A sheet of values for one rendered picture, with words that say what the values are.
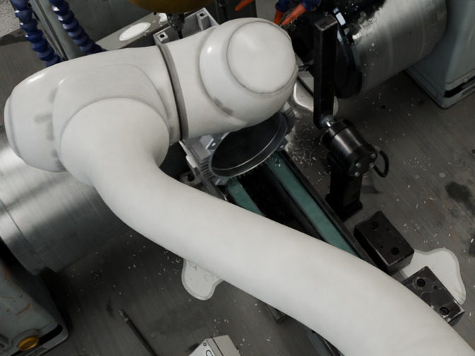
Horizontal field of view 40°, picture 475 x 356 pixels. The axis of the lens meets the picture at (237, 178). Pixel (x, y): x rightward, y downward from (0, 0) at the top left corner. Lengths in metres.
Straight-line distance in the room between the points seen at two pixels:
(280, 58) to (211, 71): 0.07
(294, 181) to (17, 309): 0.51
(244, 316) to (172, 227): 0.71
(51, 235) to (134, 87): 0.44
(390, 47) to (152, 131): 0.61
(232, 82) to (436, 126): 0.84
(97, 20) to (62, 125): 0.61
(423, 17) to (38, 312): 0.81
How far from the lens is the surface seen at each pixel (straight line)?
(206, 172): 1.09
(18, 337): 1.17
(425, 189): 1.31
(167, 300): 1.23
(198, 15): 1.11
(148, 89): 0.62
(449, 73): 1.33
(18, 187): 0.99
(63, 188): 0.98
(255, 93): 0.60
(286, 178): 1.17
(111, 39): 1.11
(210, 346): 0.89
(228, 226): 0.48
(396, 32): 1.13
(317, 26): 0.93
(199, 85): 0.63
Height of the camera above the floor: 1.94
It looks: 61 degrees down
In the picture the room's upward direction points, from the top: 11 degrees counter-clockwise
